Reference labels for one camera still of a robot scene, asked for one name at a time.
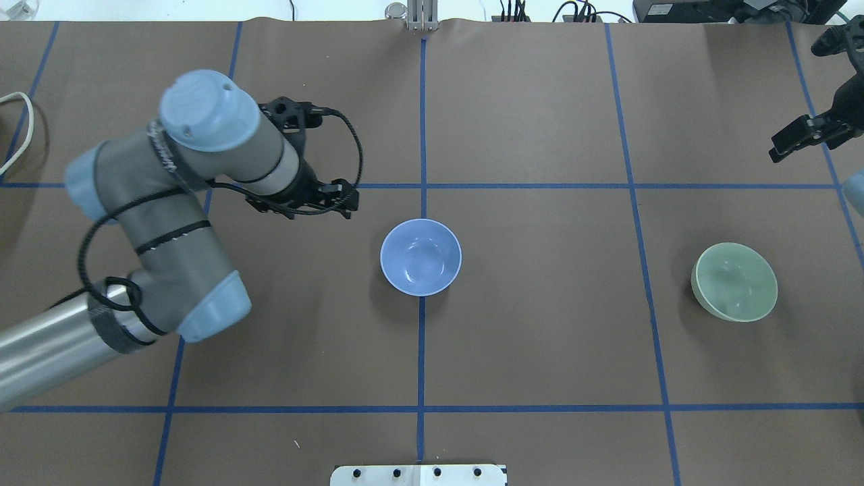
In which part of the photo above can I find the blue bowl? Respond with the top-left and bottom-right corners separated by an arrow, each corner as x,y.
379,218 -> 463,296

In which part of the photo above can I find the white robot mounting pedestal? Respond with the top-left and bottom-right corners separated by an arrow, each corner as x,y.
329,464 -> 508,485

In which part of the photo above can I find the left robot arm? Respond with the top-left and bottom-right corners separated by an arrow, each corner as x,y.
1,69 -> 360,412

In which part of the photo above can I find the white toaster power cable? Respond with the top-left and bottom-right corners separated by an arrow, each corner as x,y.
0,92 -> 34,169

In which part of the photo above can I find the aluminium camera mount post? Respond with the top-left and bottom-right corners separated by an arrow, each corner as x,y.
405,0 -> 440,31

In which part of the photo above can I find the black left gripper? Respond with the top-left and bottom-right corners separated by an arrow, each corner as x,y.
246,97 -> 359,219

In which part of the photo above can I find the green bowl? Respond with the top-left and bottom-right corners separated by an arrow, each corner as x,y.
689,241 -> 780,323

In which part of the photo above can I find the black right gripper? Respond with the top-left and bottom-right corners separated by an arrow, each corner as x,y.
769,15 -> 863,163

